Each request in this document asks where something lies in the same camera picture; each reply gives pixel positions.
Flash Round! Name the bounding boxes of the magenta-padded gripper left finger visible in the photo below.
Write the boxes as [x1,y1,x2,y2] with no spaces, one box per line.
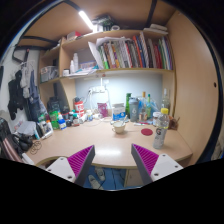
[45,144,96,188]

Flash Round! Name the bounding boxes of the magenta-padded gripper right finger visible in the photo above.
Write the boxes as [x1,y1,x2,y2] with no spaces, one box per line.
[130,143,184,186]

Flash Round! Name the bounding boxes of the clear yellow-capped drink bottle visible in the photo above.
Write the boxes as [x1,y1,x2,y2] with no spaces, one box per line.
[152,107,170,150]

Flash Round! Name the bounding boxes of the grey slipper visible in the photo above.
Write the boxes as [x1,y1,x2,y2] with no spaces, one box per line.
[94,167,106,183]
[88,173,100,190]

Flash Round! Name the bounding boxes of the flat round red coaster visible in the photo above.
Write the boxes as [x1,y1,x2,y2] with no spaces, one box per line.
[140,127,154,137]

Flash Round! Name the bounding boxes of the brown ceramic mug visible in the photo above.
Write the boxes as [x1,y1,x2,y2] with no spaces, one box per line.
[168,116,181,131]

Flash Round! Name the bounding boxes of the small white plastic bottle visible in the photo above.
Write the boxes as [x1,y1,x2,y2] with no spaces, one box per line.
[85,109,94,122]

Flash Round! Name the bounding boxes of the cream ceramic cup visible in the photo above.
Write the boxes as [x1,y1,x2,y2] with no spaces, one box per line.
[110,120,127,135]

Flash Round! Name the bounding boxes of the green-capped clear bottle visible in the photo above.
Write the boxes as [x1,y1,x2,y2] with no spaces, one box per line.
[145,93,153,119]

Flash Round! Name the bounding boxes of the red and white canister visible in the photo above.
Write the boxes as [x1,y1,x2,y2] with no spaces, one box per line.
[73,100,85,118]

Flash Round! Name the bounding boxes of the amber-capped bottle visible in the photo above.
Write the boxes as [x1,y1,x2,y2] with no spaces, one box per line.
[141,91,148,121]

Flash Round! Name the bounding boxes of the clear glass liquor bottle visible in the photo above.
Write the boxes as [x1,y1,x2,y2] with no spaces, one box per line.
[161,88,172,113]

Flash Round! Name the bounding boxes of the magenta pouch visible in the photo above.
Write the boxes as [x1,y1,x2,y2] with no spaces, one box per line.
[96,102,110,118]

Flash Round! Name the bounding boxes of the dark green bottle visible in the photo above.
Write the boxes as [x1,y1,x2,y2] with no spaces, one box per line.
[125,92,132,119]

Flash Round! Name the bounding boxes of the white power socket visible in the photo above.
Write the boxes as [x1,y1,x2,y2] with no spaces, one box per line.
[88,86,106,94]

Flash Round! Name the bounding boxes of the hanging dark clothes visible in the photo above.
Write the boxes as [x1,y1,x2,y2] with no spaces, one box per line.
[7,61,43,121]

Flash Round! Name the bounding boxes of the wooden shelf unit with books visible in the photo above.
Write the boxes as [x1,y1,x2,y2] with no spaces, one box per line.
[38,28,176,86]

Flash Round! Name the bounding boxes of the ceiling tube light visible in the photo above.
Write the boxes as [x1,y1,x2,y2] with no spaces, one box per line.
[78,10,96,31]

